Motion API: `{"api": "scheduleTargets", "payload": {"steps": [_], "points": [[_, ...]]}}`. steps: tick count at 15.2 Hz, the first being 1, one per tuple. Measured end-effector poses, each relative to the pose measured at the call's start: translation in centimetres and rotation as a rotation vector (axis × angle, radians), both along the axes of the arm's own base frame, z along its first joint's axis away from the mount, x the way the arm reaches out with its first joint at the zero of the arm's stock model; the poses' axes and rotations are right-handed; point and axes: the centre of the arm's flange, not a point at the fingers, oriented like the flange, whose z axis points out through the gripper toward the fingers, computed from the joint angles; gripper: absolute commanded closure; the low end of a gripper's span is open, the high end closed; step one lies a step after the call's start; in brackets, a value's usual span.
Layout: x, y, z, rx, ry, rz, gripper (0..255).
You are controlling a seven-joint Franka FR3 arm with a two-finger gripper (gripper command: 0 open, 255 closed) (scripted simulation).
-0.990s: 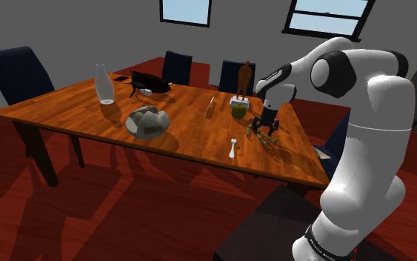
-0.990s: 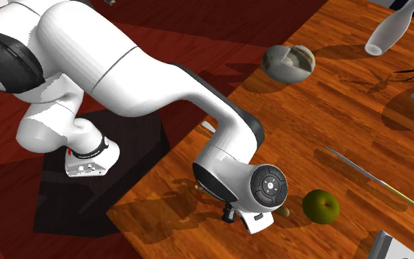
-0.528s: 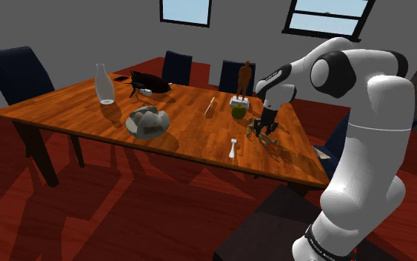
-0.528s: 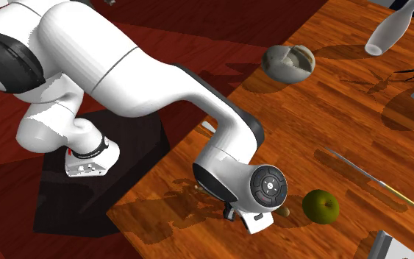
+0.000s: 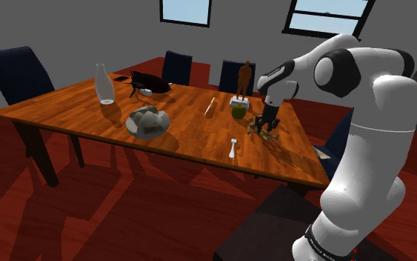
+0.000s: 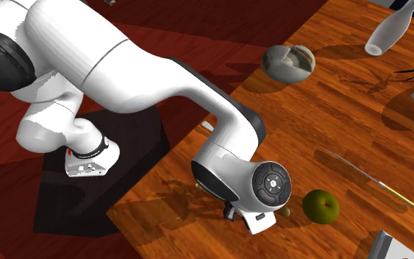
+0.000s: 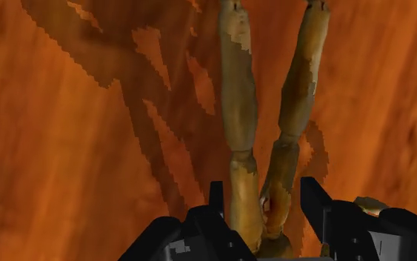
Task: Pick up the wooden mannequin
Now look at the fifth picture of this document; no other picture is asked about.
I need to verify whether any tan spiky toy figure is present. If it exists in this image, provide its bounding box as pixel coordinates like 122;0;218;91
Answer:
246;116;280;143

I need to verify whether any green apple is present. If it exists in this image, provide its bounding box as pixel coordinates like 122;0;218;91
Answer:
230;104;247;121

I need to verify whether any brown human figure, white base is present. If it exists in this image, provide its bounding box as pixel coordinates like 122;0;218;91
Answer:
229;60;253;109

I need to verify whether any dark blue chair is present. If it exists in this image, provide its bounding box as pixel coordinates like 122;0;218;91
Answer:
218;59;257;97
0;45;56;107
312;108;354;182
161;50;193;87

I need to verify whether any yellow pencil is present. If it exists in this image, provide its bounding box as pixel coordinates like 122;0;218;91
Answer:
204;96;216;116

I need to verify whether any wooden dining table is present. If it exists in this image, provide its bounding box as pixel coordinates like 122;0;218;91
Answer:
0;72;331;189

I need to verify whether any wide black-framed window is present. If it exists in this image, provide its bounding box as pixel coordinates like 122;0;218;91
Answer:
281;0;377;42

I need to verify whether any dark robot stand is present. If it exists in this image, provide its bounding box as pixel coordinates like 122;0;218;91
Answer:
213;184;401;261

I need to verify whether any black bird figure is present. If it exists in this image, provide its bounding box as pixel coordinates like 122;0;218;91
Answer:
122;70;173;99

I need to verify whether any grey bowl with white pieces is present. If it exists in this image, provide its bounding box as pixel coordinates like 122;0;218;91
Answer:
124;105;171;141

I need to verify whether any small black-framed window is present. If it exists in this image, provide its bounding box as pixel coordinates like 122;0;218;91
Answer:
159;0;213;29

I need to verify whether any clear glass bottle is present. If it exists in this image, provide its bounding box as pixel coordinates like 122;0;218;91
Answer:
94;63;116;106

